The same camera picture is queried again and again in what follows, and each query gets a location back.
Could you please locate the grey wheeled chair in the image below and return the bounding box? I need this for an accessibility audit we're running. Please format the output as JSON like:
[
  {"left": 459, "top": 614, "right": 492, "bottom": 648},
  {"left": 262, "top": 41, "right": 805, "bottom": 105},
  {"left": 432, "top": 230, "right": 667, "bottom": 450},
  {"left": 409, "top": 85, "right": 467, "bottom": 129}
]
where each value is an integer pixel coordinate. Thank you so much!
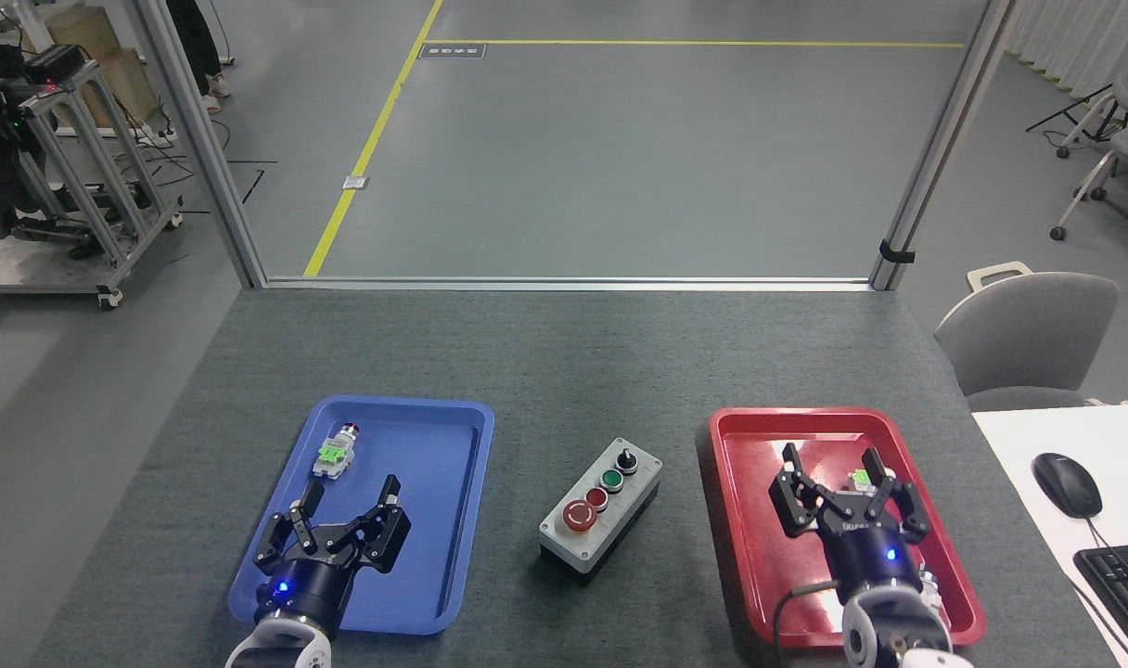
[{"left": 1024, "top": 58, "right": 1128, "bottom": 242}]

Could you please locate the grey control box with buttons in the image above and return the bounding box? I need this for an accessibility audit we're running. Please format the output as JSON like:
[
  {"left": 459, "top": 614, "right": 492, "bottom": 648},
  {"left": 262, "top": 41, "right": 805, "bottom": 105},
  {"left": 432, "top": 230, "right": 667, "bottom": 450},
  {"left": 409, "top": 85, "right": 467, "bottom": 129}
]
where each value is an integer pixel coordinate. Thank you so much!
[{"left": 537, "top": 436, "right": 664, "bottom": 588}]

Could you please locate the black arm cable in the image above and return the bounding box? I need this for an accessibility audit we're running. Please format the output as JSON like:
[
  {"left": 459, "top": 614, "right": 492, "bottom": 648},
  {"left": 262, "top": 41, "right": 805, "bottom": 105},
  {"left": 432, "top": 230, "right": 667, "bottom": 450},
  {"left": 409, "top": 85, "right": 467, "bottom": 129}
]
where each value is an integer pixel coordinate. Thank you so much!
[{"left": 772, "top": 579, "right": 845, "bottom": 668}]

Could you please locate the silver aluminium rail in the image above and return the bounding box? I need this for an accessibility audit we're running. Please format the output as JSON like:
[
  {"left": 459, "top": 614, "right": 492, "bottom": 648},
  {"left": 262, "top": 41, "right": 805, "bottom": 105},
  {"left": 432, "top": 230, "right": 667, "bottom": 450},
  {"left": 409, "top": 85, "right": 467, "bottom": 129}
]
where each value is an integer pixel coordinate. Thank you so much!
[{"left": 263, "top": 276, "right": 875, "bottom": 293}]

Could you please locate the white desk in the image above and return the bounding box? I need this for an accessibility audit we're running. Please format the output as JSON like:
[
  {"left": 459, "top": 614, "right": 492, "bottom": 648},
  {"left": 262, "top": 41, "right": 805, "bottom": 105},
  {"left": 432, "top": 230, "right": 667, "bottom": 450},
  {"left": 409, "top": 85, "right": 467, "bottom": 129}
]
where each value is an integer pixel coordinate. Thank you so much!
[{"left": 970, "top": 403, "right": 1128, "bottom": 668}]

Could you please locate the small white switch part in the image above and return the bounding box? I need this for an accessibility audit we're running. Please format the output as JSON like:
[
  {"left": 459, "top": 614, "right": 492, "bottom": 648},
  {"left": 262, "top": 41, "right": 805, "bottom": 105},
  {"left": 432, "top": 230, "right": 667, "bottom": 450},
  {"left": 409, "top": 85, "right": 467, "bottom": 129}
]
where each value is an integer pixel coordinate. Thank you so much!
[{"left": 916, "top": 566, "right": 947, "bottom": 615}]

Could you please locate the black computer mouse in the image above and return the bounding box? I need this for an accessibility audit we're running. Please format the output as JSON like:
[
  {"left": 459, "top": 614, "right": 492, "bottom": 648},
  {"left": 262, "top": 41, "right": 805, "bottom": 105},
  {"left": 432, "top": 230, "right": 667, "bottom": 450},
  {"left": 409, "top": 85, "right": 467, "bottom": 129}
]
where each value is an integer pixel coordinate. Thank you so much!
[{"left": 1031, "top": 451, "right": 1105, "bottom": 520}]

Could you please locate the grey office chair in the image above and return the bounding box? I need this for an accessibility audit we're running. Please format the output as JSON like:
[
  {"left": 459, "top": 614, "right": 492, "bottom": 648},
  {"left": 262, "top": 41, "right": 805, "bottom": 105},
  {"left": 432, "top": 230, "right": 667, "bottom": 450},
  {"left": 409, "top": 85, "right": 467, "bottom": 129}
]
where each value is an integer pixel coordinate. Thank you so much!
[{"left": 933, "top": 271, "right": 1122, "bottom": 412}]

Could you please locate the aluminium frame cart on wheels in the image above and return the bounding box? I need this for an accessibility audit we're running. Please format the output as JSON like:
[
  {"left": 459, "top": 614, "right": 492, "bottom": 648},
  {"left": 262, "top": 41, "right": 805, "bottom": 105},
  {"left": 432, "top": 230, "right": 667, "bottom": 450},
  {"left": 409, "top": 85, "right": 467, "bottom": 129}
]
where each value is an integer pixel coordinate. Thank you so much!
[{"left": 0, "top": 58, "right": 186, "bottom": 312}]

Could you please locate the cardboard box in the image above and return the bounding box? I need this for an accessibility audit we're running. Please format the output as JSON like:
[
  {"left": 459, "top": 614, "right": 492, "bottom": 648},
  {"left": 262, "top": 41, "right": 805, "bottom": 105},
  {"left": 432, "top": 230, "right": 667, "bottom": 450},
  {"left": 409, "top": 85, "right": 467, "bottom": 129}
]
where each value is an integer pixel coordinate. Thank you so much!
[{"left": 21, "top": 6, "right": 161, "bottom": 131}]

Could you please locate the white handle behind chair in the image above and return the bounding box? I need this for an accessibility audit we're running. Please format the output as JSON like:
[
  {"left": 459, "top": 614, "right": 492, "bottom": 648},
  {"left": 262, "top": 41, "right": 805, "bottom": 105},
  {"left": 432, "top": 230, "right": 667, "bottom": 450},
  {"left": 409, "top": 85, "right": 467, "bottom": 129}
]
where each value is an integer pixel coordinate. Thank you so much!
[{"left": 966, "top": 261, "right": 1034, "bottom": 295}]

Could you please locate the red-headed push button switch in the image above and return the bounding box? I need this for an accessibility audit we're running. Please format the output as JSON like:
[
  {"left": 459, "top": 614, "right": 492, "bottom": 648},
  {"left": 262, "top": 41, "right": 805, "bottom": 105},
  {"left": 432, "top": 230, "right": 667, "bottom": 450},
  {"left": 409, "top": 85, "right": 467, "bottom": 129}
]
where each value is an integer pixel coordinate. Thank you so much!
[{"left": 311, "top": 422, "right": 362, "bottom": 481}]

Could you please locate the person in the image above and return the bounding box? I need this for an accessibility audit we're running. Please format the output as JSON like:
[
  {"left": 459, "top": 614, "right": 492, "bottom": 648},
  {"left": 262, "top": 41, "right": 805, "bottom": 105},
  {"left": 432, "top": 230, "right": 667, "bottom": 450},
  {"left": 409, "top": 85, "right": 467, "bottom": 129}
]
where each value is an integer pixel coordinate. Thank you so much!
[{"left": 165, "top": 0, "right": 234, "bottom": 116}]

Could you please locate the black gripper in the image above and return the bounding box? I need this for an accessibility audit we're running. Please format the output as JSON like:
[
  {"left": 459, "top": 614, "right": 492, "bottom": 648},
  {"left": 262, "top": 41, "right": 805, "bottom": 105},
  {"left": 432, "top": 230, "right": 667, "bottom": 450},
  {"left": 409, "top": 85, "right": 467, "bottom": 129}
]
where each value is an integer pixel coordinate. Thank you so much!
[
  {"left": 251, "top": 473, "right": 413, "bottom": 637},
  {"left": 769, "top": 442, "right": 930, "bottom": 606}
]

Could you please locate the white curtain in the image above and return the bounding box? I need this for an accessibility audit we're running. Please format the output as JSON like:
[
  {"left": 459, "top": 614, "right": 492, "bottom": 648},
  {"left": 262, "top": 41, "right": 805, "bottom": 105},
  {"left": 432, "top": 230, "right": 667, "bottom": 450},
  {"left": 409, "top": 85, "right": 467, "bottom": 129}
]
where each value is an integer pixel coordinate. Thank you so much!
[{"left": 1005, "top": 0, "right": 1128, "bottom": 101}]

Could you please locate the blue plastic tray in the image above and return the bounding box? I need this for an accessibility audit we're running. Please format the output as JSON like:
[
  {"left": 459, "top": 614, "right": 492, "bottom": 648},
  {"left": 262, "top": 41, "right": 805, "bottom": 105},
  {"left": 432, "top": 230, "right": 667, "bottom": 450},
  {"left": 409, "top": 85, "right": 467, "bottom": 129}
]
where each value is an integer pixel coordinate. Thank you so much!
[{"left": 227, "top": 395, "right": 496, "bottom": 637}]

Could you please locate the red plastic tray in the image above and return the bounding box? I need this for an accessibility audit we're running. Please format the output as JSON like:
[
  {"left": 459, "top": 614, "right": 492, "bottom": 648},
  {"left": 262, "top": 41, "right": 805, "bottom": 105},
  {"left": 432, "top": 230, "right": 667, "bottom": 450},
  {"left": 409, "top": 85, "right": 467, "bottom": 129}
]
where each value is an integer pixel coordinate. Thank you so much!
[{"left": 709, "top": 406, "right": 987, "bottom": 649}]

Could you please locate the black keyboard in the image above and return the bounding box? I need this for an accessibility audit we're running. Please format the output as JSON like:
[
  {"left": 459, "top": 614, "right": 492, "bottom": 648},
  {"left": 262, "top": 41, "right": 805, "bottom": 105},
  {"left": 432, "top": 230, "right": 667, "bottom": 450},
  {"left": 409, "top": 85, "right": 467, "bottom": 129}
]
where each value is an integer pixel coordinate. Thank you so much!
[{"left": 1072, "top": 543, "right": 1128, "bottom": 662}]

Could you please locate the silver aluminium post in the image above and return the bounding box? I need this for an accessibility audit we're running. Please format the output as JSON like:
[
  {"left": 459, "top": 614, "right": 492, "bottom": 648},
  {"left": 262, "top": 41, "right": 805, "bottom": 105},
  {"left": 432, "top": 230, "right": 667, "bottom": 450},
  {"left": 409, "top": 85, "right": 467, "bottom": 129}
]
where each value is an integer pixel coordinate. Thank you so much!
[
  {"left": 868, "top": 0, "right": 1018, "bottom": 292},
  {"left": 134, "top": 0, "right": 268, "bottom": 289}
]

